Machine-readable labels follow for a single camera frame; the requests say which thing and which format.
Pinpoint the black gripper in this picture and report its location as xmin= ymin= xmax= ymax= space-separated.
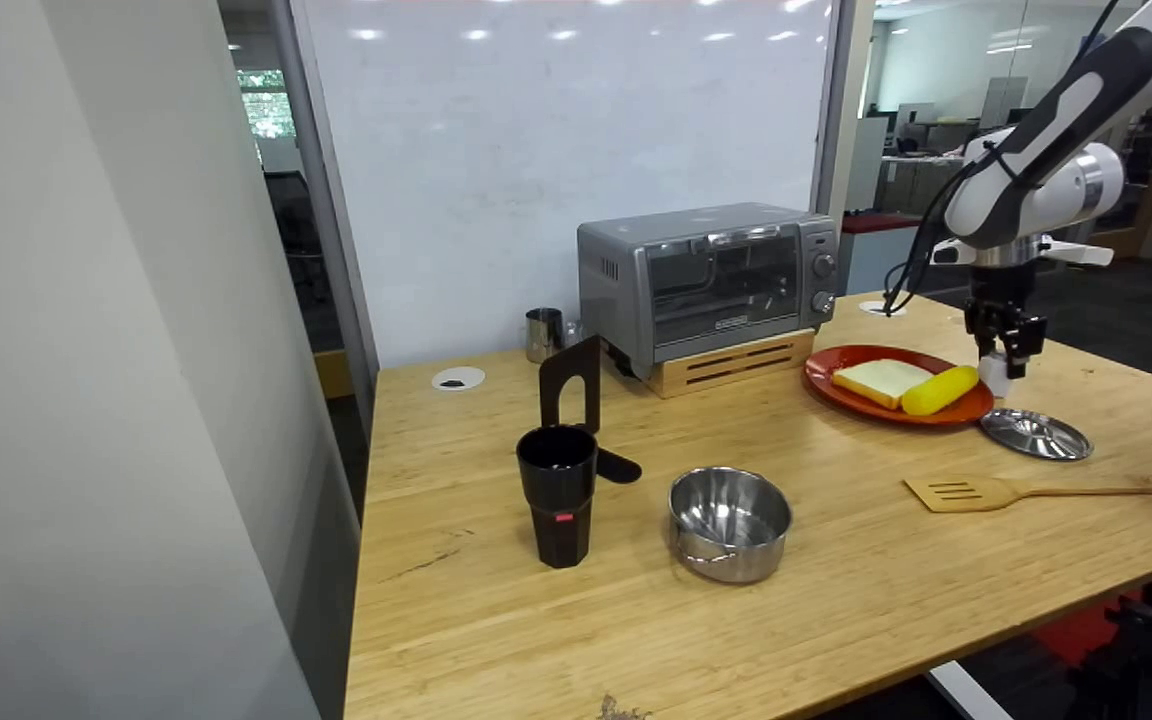
xmin=962 ymin=292 xmax=1051 ymax=388

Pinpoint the white shaker container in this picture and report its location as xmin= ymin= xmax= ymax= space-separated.
xmin=981 ymin=350 xmax=1017 ymax=403

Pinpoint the yellow corn cob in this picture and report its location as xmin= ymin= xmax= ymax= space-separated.
xmin=897 ymin=364 xmax=986 ymax=421

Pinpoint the steel pot lid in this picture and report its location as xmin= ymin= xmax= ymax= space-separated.
xmin=977 ymin=403 xmax=1097 ymax=469

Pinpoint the cream bread slice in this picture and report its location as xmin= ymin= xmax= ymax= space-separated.
xmin=828 ymin=357 xmax=936 ymax=412

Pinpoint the wooden slotted spatula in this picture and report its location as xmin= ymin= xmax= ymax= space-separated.
xmin=902 ymin=469 xmax=1152 ymax=518

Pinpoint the red round plate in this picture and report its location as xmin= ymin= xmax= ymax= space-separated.
xmin=800 ymin=338 xmax=1001 ymax=432

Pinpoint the wooden slatted stand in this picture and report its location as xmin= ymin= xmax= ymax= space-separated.
xmin=647 ymin=329 xmax=820 ymax=403

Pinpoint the small steel pot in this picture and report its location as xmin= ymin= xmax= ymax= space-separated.
xmin=663 ymin=463 xmax=797 ymax=586

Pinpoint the silver toaster oven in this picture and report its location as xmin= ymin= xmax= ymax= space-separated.
xmin=575 ymin=199 xmax=848 ymax=382

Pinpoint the small steel cup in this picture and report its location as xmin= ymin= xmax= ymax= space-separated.
xmin=522 ymin=305 xmax=571 ymax=369

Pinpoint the black plastic cup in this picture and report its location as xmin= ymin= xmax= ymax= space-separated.
xmin=511 ymin=425 xmax=605 ymax=573

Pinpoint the large whiteboard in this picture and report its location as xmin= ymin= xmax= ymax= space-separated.
xmin=285 ymin=0 xmax=848 ymax=371

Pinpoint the white tape roll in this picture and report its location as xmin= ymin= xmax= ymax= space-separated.
xmin=428 ymin=364 xmax=489 ymax=396

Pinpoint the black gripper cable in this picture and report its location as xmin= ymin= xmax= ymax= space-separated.
xmin=880 ymin=131 xmax=1009 ymax=318

